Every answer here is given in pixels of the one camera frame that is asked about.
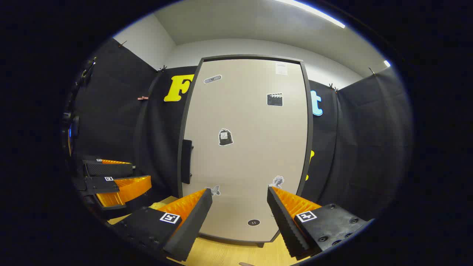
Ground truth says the black door handle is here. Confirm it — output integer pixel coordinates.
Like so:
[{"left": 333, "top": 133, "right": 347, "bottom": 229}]
[{"left": 180, "top": 139, "right": 194, "bottom": 184}]

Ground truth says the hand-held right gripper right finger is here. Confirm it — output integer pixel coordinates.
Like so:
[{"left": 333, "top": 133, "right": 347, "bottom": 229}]
[{"left": 267, "top": 186, "right": 370, "bottom": 259}]

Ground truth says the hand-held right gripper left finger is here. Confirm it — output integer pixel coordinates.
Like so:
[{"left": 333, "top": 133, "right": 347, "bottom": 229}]
[{"left": 111, "top": 188, "right": 213, "bottom": 262}]

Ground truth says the ceiling strip light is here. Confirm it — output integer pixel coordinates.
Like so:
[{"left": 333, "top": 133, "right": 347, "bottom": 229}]
[{"left": 275, "top": 0, "right": 346, "bottom": 29}]

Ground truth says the dark grey cabinet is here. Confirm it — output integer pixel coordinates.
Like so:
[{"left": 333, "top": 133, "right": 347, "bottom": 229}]
[{"left": 177, "top": 54, "right": 314, "bottom": 248}]

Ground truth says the black backdrop cloth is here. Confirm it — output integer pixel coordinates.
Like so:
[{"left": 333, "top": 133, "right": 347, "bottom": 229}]
[{"left": 70, "top": 37, "right": 412, "bottom": 222}]

